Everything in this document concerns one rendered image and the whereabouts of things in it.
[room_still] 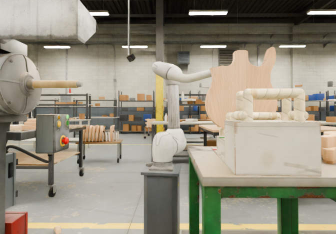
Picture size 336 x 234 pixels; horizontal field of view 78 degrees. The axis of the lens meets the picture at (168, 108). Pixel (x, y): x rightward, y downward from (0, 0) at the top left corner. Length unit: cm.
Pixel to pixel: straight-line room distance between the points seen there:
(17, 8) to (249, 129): 89
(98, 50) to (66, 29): 1221
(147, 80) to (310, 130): 1148
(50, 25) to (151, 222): 138
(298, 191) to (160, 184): 98
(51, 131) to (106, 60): 1164
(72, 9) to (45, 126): 63
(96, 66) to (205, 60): 628
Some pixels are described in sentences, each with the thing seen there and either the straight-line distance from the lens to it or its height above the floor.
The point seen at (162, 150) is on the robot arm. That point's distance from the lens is 156.
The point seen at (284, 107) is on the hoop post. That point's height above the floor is 115.
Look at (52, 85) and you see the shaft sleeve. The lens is 99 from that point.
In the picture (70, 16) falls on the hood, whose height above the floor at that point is 146.
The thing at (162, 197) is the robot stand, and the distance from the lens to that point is 161.
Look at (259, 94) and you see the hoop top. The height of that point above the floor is 119.
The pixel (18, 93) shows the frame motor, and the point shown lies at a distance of 102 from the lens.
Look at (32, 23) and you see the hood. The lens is 91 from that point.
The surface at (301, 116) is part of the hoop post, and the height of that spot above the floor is 112.
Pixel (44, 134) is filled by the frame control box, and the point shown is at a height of 102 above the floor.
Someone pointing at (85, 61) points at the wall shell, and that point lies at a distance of 1315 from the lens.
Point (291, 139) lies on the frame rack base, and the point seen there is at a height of 105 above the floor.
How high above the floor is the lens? 113
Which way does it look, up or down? 1 degrees up
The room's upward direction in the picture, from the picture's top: straight up
